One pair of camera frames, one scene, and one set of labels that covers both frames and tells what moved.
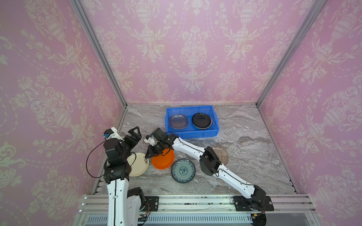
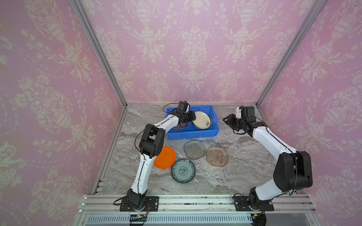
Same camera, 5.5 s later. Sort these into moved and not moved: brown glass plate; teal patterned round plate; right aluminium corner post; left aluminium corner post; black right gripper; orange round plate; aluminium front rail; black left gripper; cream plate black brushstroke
Moved: cream plate black brushstroke; black right gripper; black left gripper
Not moved: aluminium front rail; left aluminium corner post; right aluminium corner post; teal patterned round plate; brown glass plate; orange round plate
